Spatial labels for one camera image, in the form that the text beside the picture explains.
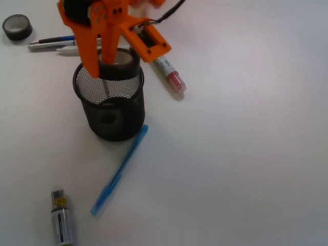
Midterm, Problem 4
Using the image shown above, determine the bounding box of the black and blue pen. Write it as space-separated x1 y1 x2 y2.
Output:
30 35 75 45

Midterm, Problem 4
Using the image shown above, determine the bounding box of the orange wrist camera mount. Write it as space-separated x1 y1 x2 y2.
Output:
119 16 172 63

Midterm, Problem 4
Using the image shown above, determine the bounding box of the black tape roll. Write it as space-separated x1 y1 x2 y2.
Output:
98 48 140 80

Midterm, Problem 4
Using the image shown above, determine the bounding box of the black cable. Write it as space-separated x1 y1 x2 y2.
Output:
153 0 187 24

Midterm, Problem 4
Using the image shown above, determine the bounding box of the dark grey tape roll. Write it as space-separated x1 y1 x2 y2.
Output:
2 14 33 41

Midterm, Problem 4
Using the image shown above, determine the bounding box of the red cap marker pen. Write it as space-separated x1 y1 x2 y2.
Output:
155 56 186 94

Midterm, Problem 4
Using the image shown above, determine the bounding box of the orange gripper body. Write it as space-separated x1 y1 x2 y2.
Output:
57 1 148 35

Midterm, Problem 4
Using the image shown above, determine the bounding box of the blue ballpoint pen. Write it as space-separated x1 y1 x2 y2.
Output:
90 125 149 215

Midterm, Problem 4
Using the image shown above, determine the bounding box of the black mesh pen holder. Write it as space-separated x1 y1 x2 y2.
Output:
73 64 145 141

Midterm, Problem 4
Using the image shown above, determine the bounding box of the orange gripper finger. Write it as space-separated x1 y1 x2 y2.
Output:
67 22 103 78
101 23 121 64

